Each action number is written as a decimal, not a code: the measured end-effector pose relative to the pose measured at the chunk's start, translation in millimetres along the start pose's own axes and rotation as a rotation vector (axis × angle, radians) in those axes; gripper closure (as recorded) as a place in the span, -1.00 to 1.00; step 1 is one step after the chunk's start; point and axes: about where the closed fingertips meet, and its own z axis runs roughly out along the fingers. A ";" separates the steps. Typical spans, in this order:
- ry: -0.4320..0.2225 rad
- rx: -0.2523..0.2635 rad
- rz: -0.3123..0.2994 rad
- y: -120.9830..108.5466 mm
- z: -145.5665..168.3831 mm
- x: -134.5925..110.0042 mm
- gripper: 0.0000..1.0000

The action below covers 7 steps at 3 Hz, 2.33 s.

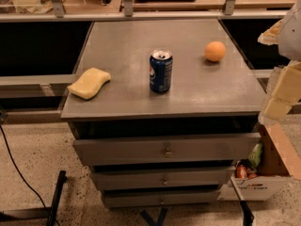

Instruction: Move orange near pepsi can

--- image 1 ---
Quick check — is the orange fruit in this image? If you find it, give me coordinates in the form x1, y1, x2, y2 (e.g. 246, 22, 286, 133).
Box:
204, 41, 226, 62

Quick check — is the middle grey drawer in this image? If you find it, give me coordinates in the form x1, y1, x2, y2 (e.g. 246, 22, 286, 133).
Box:
91, 166, 234, 191

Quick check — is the black metal stand leg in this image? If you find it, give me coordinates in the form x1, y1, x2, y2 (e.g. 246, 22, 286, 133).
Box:
0, 170, 67, 226

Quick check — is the black stand leg right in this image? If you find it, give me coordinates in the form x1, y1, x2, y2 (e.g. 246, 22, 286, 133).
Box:
230, 176, 255, 226

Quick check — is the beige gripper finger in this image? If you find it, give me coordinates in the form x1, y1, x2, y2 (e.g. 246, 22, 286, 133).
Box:
262, 61, 301, 121
258, 20, 282, 45

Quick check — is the blue pepsi can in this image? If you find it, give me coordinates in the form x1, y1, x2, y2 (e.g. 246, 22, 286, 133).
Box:
150, 50, 173, 93

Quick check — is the green snack bag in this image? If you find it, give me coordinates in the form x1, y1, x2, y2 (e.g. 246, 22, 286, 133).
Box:
248, 142, 263, 169

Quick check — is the bottom grey drawer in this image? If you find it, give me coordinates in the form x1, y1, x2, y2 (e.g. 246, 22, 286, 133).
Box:
102, 189, 220, 208

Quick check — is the black floor cable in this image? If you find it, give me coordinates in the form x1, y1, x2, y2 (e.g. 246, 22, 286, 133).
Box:
0, 124, 61, 226

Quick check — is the yellow sponge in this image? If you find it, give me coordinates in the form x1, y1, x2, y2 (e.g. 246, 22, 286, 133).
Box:
68, 68, 111, 100

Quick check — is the grey drawer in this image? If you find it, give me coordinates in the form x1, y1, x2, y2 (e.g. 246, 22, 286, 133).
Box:
73, 133, 261, 166
102, 189, 220, 208
91, 166, 234, 191

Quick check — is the grey drawer cabinet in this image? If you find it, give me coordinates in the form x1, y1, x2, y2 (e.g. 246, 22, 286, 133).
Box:
61, 20, 264, 208

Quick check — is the red snack packet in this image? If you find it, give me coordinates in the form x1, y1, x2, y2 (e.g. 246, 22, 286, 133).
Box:
236, 165, 247, 179

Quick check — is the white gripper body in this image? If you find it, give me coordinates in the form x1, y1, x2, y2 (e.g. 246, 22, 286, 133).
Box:
278, 0, 301, 61

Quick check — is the cardboard box with snacks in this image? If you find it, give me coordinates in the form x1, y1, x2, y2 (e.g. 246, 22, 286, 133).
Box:
217, 122, 301, 202

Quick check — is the top grey drawer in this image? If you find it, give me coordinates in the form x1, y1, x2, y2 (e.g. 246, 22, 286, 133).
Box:
73, 133, 261, 166

